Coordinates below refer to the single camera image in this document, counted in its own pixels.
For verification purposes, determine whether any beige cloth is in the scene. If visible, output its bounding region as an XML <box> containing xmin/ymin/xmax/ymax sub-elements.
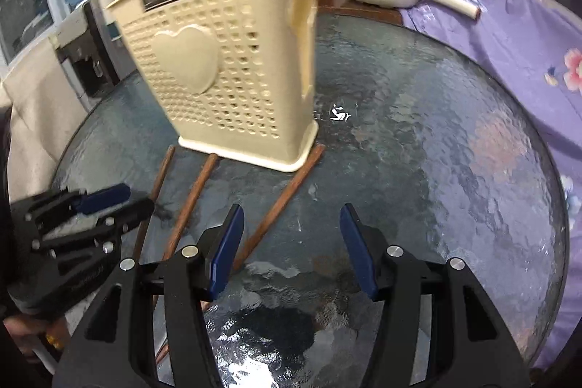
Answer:
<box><xmin>2</xmin><ymin>38</ymin><xmax>92</xmax><ymax>199</ymax></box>

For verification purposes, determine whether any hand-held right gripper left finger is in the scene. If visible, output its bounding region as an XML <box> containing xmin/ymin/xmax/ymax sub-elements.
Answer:
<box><xmin>52</xmin><ymin>204</ymin><xmax>246</xmax><ymax>388</ymax></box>

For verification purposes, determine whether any purple floral cloth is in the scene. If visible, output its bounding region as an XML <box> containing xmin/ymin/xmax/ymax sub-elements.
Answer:
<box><xmin>400</xmin><ymin>0</ymin><xmax>582</xmax><ymax>371</ymax></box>

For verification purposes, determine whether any brown wooden chopstick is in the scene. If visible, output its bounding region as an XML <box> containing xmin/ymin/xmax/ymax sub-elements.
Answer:
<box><xmin>154</xmin><ymin>144</ymin><xmax>326</xmax><ymax>366</ymax></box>
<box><xmin>161</xmin><ymin>153</ymin><xmax>219</xmax><ymax>261</ymax></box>

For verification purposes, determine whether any water dispenser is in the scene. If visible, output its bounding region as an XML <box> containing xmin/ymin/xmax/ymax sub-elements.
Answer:
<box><xmin>48</xmin><ymin>4</ymin><xmax>137</xmax><ymax>100</ymax></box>

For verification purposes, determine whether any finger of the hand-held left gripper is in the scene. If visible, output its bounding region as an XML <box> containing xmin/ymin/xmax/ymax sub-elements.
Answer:
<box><xmin>32</xmin><ymin>197</ymin><xmax>156</xmax><ymax>262</ymax></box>
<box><xmin>9</xmin><ymin>183</ymin><xmax>132</xmax><ymax>235</ymax></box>

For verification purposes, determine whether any person's left hand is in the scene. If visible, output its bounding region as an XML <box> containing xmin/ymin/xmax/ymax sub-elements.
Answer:
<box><xmin>4</xmin><ymin>310</ymin><xmax>70</xmax><ymax>365</ymax></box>

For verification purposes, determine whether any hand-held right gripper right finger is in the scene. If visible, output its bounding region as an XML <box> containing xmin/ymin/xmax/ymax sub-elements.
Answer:
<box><xmin>339</xmin><ymin>203</ymin><xmax>530</xmax><ymax>388</ymax></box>

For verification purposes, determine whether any thin dark wooden chopstick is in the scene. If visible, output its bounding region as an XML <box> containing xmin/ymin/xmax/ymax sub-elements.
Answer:
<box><xmin>132</xmin><ymin>145</ymin><xmax>177</xmax><ymax>261</ymax></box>

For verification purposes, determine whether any cream plastic utensil holder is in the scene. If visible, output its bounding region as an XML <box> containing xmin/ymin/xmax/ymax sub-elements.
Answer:
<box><xmin>105</xmin><ymin>0</ymin><xmax>320</xmax><ymax>173</ymax></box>

